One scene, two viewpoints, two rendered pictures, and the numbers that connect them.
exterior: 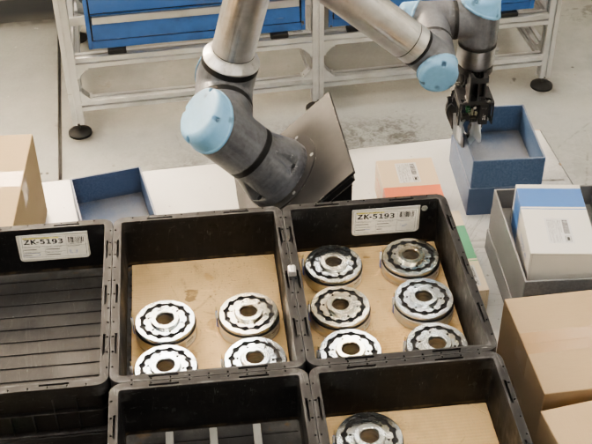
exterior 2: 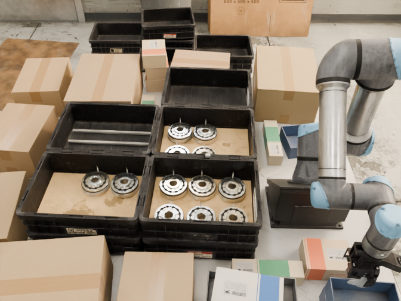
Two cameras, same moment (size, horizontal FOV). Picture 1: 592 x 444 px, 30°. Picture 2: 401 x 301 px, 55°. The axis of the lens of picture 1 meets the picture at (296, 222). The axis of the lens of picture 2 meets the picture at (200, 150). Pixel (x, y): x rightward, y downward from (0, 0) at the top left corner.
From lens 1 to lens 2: 1.80 m
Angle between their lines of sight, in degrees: 68
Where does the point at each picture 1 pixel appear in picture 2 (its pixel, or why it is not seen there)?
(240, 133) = (304, 141)
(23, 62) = not seen: outside the picture
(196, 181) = not seen: hidden behind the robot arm
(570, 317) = (172, 280)
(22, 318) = (221, 102)
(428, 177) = (332, 264)
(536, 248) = (219, 270)
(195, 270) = (241, 147)
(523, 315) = (179, 258)
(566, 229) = (236, 293)
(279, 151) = (308, 166)
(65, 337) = not seen: hidden behind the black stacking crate
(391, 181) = (327, 243)
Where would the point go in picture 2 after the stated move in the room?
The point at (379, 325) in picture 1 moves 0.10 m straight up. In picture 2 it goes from (194, 203) to (194, 186)
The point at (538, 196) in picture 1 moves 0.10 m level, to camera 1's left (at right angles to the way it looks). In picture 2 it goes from (270, 287) to (270, 257)
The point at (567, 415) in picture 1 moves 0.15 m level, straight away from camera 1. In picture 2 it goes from (97, 245) to (136, 266)
